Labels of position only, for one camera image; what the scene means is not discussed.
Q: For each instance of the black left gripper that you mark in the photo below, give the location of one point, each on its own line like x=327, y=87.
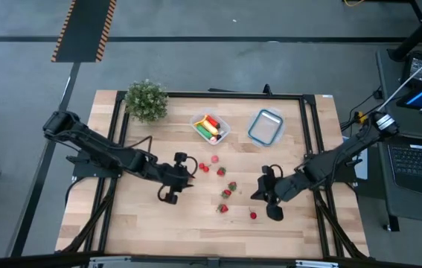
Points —
x=173, y=176

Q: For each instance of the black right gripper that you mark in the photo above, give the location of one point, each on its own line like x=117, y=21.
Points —
x=281, y=188

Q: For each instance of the red toy strawberry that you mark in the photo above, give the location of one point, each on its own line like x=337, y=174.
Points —
x=226, y=193
x=222, y=208
x=232, y=186
x=221, y=171

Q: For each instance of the pink toy vegetable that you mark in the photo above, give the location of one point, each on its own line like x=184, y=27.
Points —
x=213, y=140

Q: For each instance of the green toy vegetable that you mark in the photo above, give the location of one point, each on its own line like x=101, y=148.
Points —
x=204, y=131

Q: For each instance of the yellow toy banana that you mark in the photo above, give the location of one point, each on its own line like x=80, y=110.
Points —
x=209, y=127

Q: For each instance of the red toy pepper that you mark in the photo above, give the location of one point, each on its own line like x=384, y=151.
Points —
x=213, y=121

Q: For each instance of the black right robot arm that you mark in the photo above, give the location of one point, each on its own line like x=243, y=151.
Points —
x=344, y=152

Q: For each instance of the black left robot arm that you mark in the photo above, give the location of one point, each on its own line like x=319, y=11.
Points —
x=95, y=143

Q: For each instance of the pink toy peach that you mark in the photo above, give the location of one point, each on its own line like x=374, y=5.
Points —
x=214, y=159

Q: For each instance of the clear plastic food container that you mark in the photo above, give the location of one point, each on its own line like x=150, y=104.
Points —
x=222, y=124

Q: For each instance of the clear lid teal rim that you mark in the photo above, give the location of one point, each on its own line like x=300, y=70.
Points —
x=265, y=127

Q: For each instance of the green artificial potted plant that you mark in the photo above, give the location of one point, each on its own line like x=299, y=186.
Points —
x=145, y=100

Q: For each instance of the yellow connector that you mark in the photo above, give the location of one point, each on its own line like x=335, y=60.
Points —
x=361, y=117

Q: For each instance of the black laptop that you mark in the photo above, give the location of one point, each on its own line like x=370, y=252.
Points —
x=419, y=164

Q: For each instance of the dark grey desk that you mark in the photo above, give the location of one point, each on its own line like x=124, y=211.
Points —
x=389, y=89

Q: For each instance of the black mat orange-striped edges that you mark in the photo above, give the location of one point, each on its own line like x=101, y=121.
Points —
x=84, y=30

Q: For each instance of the black power adapter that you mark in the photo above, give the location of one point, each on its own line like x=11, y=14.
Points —
x=417, y=69

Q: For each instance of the black stand leg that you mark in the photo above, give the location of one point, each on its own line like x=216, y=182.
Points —
x=419, y=33

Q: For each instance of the silver aluminium bracket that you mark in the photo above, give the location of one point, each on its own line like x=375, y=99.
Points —
x=316, y=264
x=110, y=261

